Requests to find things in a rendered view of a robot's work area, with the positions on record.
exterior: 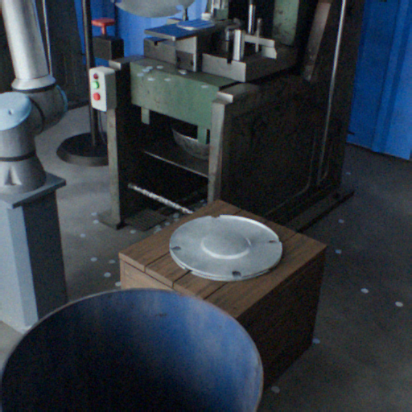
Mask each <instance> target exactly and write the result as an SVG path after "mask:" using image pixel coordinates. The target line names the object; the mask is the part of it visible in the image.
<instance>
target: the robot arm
mask: <svg viewBox="0 0 412 412"><path fill-rule="evenodd" d="M0 4H1V8H2V16H3V19H4V23H5V28H6V35H7V39H8V44H9V48H10V55H11V59H12V61H13V64H14V70H15V75H16V79H15V80H14V82H13V84H12V87H13V93H3V94H0V193H1V194H8V195H14V194H23V193H27V192H32V191H34V190H37V189H39V188H41V187H42V186H43V185H44V184H45V183H46V180H47V179H46V172H45V170H44V168H43V164H42V163H41V161H40V159H39V156H38V155H37V154H36V149H35V137H36V136H39V134H41V133H43V132H44V131H45V130H47V129H49V128H51V127H54V126H56V125H57V124H58V123H59V122H60V121H61V120H62V119H63V118H64V115H65V114H66V111H67V107H68V103H67V98H66V96H65V94H64V91H61V89H60V87H59V85H57V84H56V81H55V79H54V78H53V77H52V76H50V75H49V74H48V70H47V62H46V56H45V52H44V47H43V44H42V39H41V34H40V29H39V20H38V16H37V10H36V6H35V0H0Z"/></svg>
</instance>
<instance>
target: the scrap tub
mask: <svg viewBox="0 0 412 412"><path fill-rule="evenodd" d="M262 388H263V370H262V361H261V358H260V355H259V351H258V349H257V347H256V344H255V343H254V342H253V341H252V340H251V338H250V335H249V334H248V332H247V331H246V330H245V329H244V328H243V327H242V326H241V325H240V324H239V323H238V321H236V320H235V319H234V318H233V317H232V316H231V315H229V314H228V313H226V312H225V311H223V310H222V309H220V308H218V307H216V305H214V304H212V303H210V302H208V301H206V300H203V299H200V298H197V297H195V296H192V295H188V294H184V293H180V292H177V291H173V290H161V288H152V287H131V288H130V289H120V290H110V291H105V292H101V293H97V294H93V295H89V296H86V297H82V298H80V299H76V300H74V301H72V302H71V303H68V304H66V305H63V306H62V307H60V308H58V309H56V310H54V311H52V312H50V313H49V314H47V315H45V317H43V318H42V319H41V320H39V321H38V322H36V323H35V324H34V325H32V326H31V327H30V328H29V329H28V330H27V332H25V333H24V334H23V335H22V336H21V337H20V338H19V340H18V341H17V342H16V343H15V344H14V347H13V348H12V349H11V350H10V351H9V353H8V355H7V356H6V359H5V361H4V363H3V366H2V369H1V372H0V412H258V406H259V403H260V401H261V397H262Z"/></svg>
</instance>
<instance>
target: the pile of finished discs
mask: <svg viewBox="0 0 412 412"><path fill-rule="evenodd" d="M170 251H171V256H172V257H173V259H174V260H175V262H176V263H177V264H178V265H179V266H181V267H182V268H183V269H185V270H187V271H189V270H190V269H191V270H192V271H190V273H191V274H194V275H196V276H198V277H201V278H207V279H211V280H216V281H226V282H234V281H244V280H249V279H252V278H258V277H260V276H262V275H264V274H267V273H268V272H270V270H268V269H269V268H270V269H273V268H274V267H275V266H276V265H277V264H278V263H279V261H280V259H281V256H282V243H281V242H279V239H278V235H277V234H276V233H275V232H273V231H272V230H271V229H269V228H268V227H266V226H265V225H263V224H261V223H258V222H256V221H253V220H249V219H246V218H245V217H241V216H229V215H220V216H217V219H214V217H212V216H202V217H199V219H195V220H191V221H189V222H187V223H186V224H183V225H181V226H179V227H178V228H177V229H176V230H175V231H174V233H173V234H172V236H171V243H170ZM193 270H194V271H193Z"/></svg>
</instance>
